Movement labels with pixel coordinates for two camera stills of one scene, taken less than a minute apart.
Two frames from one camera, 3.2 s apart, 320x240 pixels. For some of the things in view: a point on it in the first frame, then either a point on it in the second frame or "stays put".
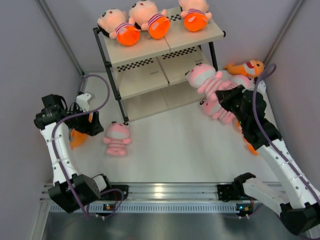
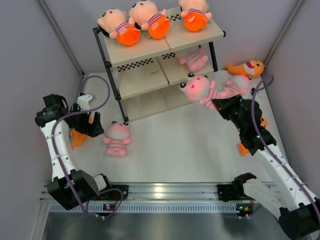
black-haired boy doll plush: x=112 y=23 stays put
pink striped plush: x=209 y=81 → x=195 y=61
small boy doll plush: x=144 y=14 stays put
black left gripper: x=91 y=128 stays put
